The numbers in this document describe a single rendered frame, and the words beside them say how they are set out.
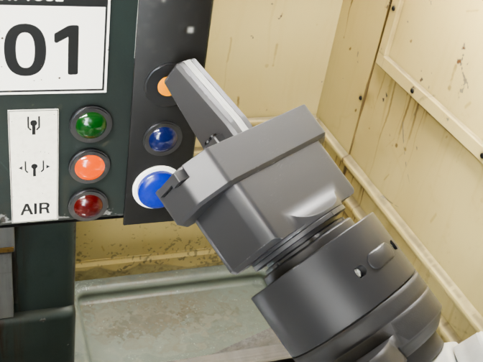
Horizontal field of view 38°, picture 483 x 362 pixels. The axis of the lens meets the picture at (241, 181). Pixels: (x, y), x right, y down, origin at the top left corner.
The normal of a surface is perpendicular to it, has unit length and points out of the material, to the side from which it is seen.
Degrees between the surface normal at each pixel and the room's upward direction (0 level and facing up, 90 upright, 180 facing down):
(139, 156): 90
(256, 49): 90
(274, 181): 30
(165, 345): 0
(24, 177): 90
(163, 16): 90
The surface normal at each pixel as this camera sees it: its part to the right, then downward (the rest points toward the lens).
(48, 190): 0.32, 0.57
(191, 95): -0.65, 0.34
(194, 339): 0.15, -0.82
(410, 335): 0.25, -0.33
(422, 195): -0.94, 0.04
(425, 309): 0.53, -0.49
